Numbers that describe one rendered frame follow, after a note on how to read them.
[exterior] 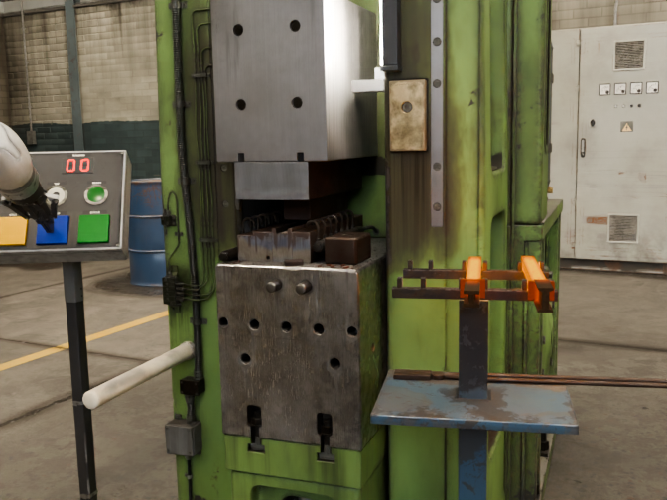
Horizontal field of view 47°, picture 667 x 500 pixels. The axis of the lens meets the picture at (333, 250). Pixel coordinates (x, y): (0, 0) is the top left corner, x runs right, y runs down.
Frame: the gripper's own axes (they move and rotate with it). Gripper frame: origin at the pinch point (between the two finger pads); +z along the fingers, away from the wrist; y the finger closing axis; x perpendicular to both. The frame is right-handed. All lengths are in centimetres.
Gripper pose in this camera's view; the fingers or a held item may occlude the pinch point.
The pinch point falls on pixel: (46, 221)
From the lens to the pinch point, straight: 196.5
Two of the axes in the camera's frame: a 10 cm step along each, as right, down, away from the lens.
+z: -0.6, 3.7, 9.3
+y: 10.0, -0.3, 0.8
